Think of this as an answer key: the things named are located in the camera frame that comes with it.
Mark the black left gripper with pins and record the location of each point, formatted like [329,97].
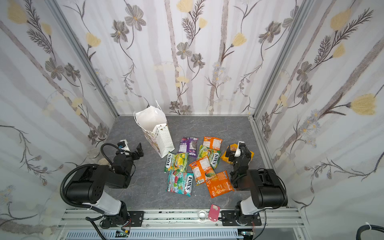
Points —
[135,153]

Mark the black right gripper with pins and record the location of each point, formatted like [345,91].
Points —
[242,153]

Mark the white paper gift bag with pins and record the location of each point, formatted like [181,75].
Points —
[154,124]

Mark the orange chips packet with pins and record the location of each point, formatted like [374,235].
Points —
[219,185]

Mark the orange Savoria snack packet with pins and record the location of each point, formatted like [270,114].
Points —
[202,170]

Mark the green Fox's mango tea bag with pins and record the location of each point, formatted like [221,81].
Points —
[176,162]

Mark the teal Fox's fruits candy bag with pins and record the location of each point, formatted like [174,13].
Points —
[180,183]

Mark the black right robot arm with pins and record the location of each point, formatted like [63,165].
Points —
[266,188]

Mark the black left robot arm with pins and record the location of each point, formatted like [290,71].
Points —
[84,187]

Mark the purple Fox's berries candy bag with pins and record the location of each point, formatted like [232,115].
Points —
[188,145]

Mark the yellow snack box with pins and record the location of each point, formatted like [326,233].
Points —
[233,148]

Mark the small orange snack packet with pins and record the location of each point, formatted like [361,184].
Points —
[212,143]

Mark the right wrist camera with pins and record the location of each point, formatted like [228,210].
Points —
[239,148]

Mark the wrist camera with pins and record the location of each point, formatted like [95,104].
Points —
[239,148]
[123,145]

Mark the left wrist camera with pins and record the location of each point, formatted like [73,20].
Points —
[123,145]

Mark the pink tag on rail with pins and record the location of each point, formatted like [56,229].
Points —
[214,213]

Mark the white round knob on rail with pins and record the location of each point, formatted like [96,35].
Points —
[202,215]

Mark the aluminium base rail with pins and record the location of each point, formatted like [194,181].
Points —
[183,224]

